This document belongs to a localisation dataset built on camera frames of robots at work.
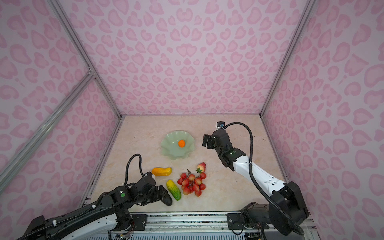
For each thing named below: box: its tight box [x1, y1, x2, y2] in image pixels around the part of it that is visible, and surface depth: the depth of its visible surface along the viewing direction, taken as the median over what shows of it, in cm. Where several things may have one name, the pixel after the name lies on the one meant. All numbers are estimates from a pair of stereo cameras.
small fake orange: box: [178, 140, 186, 148], surface depth 103 cm
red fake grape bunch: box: [177, 169, 207, 197], surface depth 82 cm
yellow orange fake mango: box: [151, 167, 172, 176], surface depth 90 cm
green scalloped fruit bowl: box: [160, 130, 195, 161], surface depth 103 cm
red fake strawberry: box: [195, 162, 206, 173], surface depth 90 cm
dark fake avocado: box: [161, 193, 173, 207], surface depth 79 cm
